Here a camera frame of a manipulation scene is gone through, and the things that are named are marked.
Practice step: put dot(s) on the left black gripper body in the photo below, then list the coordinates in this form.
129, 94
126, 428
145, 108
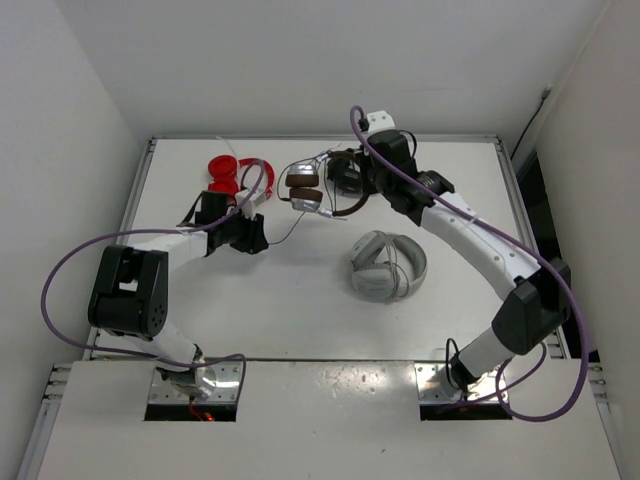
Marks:
232, 232

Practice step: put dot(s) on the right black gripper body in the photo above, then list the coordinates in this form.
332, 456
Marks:
373, 180

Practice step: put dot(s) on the brown silver headphones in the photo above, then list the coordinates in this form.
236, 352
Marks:
302, 179

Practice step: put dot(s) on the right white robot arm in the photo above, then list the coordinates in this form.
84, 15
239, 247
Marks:
531, 302

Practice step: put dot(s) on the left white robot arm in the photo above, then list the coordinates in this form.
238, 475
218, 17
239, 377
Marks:
131, 290

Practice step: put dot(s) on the black headphones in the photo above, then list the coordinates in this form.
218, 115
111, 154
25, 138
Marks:
345, 171

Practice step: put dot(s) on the red headphones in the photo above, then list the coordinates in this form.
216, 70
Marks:
228, 175

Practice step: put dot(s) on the grey white headphones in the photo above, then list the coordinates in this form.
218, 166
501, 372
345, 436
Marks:
386, 267

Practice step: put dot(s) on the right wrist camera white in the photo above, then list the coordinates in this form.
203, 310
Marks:
379, 121

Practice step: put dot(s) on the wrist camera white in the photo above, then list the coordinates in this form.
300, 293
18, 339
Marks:
379, 121
250, 201

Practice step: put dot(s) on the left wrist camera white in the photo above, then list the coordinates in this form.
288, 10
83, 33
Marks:
250, 201

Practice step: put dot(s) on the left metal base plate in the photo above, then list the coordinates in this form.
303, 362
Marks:
218, 384

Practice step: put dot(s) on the metal base plate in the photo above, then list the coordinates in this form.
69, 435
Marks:
218, 384
435, 390

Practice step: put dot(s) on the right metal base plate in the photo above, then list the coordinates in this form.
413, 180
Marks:
435, 390

